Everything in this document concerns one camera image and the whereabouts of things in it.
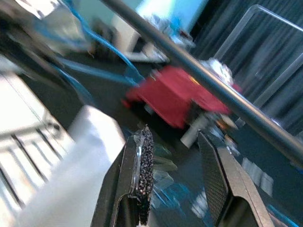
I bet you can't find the red cloth with yellow print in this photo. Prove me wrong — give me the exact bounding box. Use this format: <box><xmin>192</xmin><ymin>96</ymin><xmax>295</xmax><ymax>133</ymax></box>
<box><xmin>121</xmin><ymin>65</ymin><xmax>242</xmax><ymax>129</ymax></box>

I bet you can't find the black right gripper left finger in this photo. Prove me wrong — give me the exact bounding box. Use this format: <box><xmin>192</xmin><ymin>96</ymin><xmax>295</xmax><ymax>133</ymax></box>
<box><xmin>91</xmin><ymin>124</ymin><xmax>156</xmax><ymax>227</ymax></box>

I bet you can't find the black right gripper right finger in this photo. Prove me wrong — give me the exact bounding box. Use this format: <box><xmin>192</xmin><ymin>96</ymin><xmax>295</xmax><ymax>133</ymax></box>
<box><xmin>197</xmin><ymin>131</ymin><xmax>276</xmax><ymax>227</ymax></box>

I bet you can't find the clear acrylic frame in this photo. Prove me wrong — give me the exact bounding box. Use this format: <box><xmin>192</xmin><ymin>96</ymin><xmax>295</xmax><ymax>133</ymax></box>
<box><xmin>214</xmin><ymin>4</ymin><xmax>303</xmax><ymax>106</ymax></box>

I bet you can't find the black metal clothes rack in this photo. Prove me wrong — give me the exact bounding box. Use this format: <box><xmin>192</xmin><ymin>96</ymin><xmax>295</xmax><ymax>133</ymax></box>
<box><xmin>0</xmin><ymin>0</ymin><xmax>303</xmax><ymax>209</ymax></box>

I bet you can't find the white desk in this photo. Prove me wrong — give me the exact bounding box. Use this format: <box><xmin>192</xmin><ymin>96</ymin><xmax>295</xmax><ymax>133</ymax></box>
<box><xmin>110</xmin><ymin>13</ymin><xmax>171</xmax><ymax>64</ymax></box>

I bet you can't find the white table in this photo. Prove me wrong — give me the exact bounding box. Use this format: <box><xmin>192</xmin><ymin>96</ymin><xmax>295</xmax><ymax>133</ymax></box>
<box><xmin>180</xmin><ymin>113</ymin><xmax>209</xmax><ymax>149</ymax></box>

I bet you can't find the black carpet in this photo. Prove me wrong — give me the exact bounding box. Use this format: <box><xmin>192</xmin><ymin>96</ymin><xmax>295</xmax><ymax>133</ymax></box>
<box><xmin>23</xmin><ymin>35</ymin><xmax>303</xmax><ymax>227</ymax></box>

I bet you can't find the white shirt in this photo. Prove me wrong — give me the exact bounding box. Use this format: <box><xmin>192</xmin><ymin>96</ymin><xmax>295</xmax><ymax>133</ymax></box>
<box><xmin>16</xmin><ymin>105</ymin><xmax>126</xmax><ymax>227</ymax></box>

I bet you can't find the long white tape strip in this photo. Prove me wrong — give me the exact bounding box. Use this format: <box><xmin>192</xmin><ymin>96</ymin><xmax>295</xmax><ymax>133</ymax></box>
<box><xmin>241</xmin><ymin>156</ymin><xmax>275</xmax><ymax>190</ymax></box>

